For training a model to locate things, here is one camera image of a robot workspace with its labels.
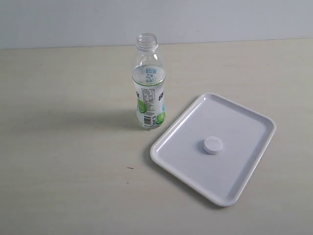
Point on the clear plastic drink bottle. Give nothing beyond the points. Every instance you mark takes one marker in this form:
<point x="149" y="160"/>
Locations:
<point x="149" y="77"/>

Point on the white bottle cap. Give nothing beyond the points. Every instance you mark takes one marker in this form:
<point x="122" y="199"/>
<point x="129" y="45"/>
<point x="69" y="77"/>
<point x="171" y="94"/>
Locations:
<point x="212" y="145"/>

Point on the white rectangular plastic tray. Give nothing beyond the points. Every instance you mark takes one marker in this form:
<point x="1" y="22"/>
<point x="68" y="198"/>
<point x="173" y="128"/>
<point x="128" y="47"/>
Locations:
<point x="220" y="178"/>

